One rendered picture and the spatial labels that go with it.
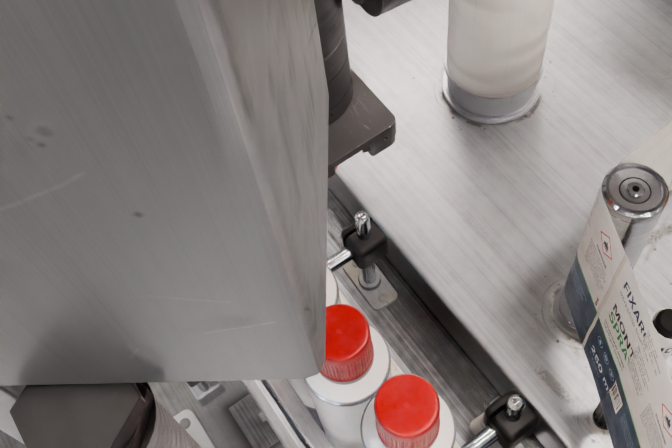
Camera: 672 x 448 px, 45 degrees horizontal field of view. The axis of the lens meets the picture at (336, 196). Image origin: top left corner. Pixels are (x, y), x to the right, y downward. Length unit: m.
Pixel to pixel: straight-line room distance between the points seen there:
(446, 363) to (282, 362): 0.50
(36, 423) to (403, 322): 0.51
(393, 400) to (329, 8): 0.20
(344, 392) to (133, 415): 0.25
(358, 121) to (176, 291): 0.32
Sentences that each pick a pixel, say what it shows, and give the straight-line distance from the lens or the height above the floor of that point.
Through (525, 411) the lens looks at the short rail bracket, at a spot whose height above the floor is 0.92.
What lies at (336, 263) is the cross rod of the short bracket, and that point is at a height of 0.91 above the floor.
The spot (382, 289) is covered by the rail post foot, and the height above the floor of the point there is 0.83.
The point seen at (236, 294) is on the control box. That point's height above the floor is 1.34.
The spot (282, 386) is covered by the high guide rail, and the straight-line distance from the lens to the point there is 0.56.
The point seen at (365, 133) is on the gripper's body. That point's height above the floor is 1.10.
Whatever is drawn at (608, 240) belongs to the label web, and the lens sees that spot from 0.51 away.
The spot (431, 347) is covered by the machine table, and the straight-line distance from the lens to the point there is 0.70.
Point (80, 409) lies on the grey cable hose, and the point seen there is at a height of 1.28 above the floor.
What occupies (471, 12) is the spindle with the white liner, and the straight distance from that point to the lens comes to 0.65.
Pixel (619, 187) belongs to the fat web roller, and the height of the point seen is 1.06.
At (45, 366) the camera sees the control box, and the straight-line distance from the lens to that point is 0.21.
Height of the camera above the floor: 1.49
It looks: 59 degrees down
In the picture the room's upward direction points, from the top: 10 degrees counter-clockwise
